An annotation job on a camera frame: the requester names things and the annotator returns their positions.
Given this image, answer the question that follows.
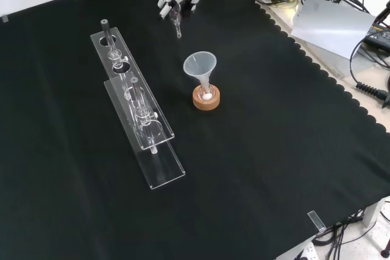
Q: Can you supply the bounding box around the translucent plastic funnel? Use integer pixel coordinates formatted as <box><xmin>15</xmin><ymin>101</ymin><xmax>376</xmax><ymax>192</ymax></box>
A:
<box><xmin>183</xmin><ymin>52</ymin><xmax>218</xmax><ymax>94</ymax></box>

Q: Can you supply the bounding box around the clear acrylic funnel stand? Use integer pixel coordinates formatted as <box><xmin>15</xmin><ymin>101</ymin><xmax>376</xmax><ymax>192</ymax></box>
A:
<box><xmin>90</xmin><ymin>18</ymin><xmax>186</xmax><ymax>191</ymax></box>

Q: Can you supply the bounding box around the small round-bottom glass flask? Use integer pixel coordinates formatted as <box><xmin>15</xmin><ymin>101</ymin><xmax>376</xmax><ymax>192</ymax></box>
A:
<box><xmin>197</xmin><ymin>85</ymin><xmax>215</xmax><ymax>102</ymax></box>

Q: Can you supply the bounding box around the pale board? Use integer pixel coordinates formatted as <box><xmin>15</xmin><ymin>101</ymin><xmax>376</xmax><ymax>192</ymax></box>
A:
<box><xmin>290</xmin><ymin>0</ymin><xmax>377</xmax><ymax>60</ymax></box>

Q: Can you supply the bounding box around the black cloth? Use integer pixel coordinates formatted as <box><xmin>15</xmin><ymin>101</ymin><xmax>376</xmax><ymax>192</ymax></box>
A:
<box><xmin>0</xmin><ymin>0</ymin><xmax>390</xmax><ymax>260</ymax></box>

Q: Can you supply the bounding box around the black power box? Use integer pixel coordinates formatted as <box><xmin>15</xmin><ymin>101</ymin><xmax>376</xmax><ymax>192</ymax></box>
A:
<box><xmin>364</xmin><ymin>21</ymin><xmax>390</xmax><ymax>51</ymax></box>

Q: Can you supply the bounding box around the clear tape strip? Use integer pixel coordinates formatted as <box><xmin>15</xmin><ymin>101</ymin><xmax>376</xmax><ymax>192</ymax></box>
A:
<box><xmin>307</xmin><ymin>209</ymin><xmax>326</xmax><ymax>232</ymax></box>

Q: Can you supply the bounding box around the white power strip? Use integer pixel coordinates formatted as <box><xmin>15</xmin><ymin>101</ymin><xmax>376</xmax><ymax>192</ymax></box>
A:
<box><xmin>291</xmin><ymin>241</ymin><xmax>318</xmax><ymax>260</ymax></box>

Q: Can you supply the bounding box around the white table leg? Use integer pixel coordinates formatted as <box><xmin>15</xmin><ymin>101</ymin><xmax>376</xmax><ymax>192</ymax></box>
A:
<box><xmin>362</xmin><ymin>199</ymin><xmax>386</xmax><ymax>228</ymax></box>

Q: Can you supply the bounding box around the cork ring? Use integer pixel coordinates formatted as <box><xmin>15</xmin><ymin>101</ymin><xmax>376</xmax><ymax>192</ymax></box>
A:
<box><xmin>192</xmin><ymin>85</ymin><xmax>221</xmax><ymax>114</ymax></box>

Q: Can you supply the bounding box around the black ribbed cable plug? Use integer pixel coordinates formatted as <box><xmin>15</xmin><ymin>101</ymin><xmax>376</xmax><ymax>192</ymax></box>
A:
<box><xmin>355</xmin><ymin>81</ymin><xmax>390</xmax><ymax>109</ymax></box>

